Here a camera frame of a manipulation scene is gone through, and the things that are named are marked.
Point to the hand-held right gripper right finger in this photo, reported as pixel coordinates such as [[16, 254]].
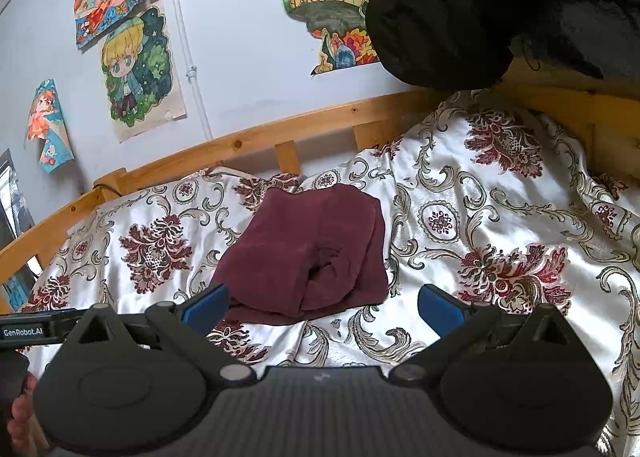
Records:
[[440, 309]]

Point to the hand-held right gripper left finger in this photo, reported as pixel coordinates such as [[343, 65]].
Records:
[[207, 309]]

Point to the maroon sweater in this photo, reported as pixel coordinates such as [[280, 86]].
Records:
[[300, 247]]

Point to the person's left hand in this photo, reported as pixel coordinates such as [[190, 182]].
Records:
[[27, 417]]

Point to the floral satin blanket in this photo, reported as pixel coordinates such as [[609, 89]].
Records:
[[475, 177]]

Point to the black padded jacket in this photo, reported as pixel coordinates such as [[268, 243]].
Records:
[[475, 7]]

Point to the dark wall poster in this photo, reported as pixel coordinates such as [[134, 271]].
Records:
[[12, 197]]

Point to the wooden bed frame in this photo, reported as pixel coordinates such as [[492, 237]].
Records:
[[260, 137]]

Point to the small orange-haired figure wall poster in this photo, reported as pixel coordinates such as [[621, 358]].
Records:
[[47, 132]]

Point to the white wall pipe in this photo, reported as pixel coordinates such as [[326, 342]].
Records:
[[192, 72]]

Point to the blond cartoon figure wall poster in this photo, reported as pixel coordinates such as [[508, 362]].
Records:
[[137, 72]]

